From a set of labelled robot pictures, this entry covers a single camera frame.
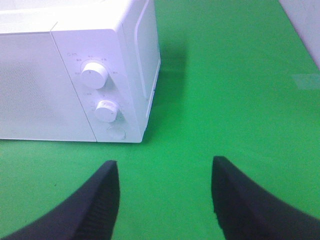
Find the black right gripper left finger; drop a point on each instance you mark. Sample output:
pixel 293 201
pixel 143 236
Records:
pixel 90 213

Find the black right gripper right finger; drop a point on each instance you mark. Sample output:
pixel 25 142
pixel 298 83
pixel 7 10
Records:
pixel 246 211

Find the white microwave knob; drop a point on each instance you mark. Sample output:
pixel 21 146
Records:
pixel 94 75
pixel 106 111

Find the white microwave door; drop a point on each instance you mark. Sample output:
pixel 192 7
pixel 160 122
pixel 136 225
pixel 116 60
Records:
pixel 37 98

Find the green table mat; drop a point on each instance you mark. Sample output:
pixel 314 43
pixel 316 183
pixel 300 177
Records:
pixel 226 87

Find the white microwave oven body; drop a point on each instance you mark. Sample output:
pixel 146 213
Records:
pixel 119 34

